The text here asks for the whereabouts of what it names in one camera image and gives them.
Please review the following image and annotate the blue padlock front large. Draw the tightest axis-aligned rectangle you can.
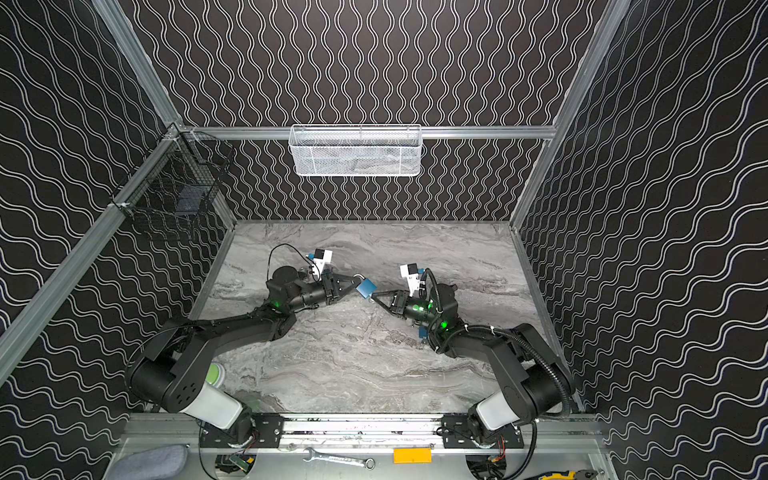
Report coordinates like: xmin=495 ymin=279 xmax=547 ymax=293
xmin=356 ymin=278 xmax=377 ymax=300

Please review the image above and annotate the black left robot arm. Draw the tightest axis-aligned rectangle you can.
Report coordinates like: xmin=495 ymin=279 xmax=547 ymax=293
xmin=126 ymin=266 xmax=365 ymax=436

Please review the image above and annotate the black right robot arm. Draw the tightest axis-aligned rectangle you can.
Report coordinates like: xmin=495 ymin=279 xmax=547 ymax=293
xmin=371 ymin=283 xmax=574 ymax=432

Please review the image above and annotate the green push button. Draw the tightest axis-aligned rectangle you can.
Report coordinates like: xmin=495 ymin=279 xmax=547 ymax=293
xmin=205 ymin=362 xmax=226 ymax=388

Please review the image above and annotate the yellow block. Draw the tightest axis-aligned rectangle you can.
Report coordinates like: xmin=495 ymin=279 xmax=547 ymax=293
xmin=393 ymin=448 xmax=433 ymax=465

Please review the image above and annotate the silver combination wrench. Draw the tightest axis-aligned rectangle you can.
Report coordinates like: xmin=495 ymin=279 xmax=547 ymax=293
xmin=304 ymin=448 xmax=376 ymax=470

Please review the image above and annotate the aluminium back crossbar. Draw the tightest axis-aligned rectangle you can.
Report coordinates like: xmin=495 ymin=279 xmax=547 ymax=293
xmin=184 ymin=124 xmax=556 ymax=141

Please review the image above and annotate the yellow black tool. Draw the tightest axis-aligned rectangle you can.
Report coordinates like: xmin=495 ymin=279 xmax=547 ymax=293
xmin=525 ymin=469 xmax=604 ymax=480

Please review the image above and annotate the aluminium left side bar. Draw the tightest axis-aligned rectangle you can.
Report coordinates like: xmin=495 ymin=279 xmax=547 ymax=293
xmin=1 ymin=126 xmax=180 ymax=381

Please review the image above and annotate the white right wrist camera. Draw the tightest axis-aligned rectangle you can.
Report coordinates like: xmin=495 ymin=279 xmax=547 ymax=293
xmin=400 ymin=263 xmax=423 ymax=297

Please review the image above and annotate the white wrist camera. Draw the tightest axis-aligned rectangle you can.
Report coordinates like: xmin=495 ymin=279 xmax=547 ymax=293
xmin=307 ymin=248 xmax=333 ymax=279
xmin=400 ymin=263 xmax=423 ymax=297

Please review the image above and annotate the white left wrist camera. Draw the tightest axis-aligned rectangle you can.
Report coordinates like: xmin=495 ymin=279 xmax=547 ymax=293
xmin=307 ymin=248 xmax=333 ymax=279

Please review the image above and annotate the white wire mesh basket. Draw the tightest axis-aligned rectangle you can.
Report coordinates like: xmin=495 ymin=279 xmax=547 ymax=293
xmin=288 ymin=134 xmax=424 ymax=177

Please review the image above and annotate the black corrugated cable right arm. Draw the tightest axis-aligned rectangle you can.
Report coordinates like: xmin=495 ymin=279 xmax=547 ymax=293
xmin=455 ymin=326 xmax=572 ymax=418

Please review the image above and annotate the black wire mesh basket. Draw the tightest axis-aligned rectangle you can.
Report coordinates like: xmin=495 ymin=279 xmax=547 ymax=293
xmin=119 ymin=131 xmax=234 ymax=243

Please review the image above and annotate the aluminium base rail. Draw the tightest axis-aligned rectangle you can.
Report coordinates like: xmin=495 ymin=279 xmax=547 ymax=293
xmin=117 ymin=413 xmax=603 ymax=456

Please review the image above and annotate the aluminium corner frame post left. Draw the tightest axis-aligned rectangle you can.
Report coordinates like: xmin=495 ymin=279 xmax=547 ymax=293
xmin=93 ymin=0 xmax=183 ymax=126

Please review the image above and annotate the aluminium corner frame post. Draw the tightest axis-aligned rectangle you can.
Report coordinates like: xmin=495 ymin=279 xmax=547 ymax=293
xmin=93 ymin=0 xmax=183 ymax=126
xmin=510 ymin=0 xmax=631 ymax=231

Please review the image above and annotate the aluminium corner frame post right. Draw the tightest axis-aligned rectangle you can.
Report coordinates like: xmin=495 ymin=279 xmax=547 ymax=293
xmin=510 ymin=0 xmax=631 ymax=231

